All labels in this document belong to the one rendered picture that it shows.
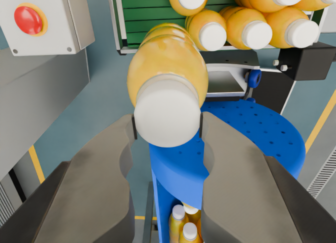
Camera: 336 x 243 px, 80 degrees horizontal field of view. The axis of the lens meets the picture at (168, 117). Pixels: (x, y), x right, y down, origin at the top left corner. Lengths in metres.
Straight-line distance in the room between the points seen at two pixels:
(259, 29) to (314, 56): 0.19
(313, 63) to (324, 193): 2.39
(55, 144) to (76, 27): 1.78
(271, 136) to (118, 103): 1.37
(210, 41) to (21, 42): 0.29
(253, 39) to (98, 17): 1.23
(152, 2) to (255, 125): 0.34
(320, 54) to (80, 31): 0.46
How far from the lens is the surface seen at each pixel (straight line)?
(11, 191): 2.55
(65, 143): 2.05
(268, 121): 0.45
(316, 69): 0.53
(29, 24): 0.36
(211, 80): 0.47
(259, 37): 0.36
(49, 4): 0.36
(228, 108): 0.47
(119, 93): 1.61
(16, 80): 0.95
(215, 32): 0.34
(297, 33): 0.39
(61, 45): 0.36
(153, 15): 0.52
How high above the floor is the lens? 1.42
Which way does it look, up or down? 58 degrees down
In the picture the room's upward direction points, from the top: 179 degrees counter-clockwise
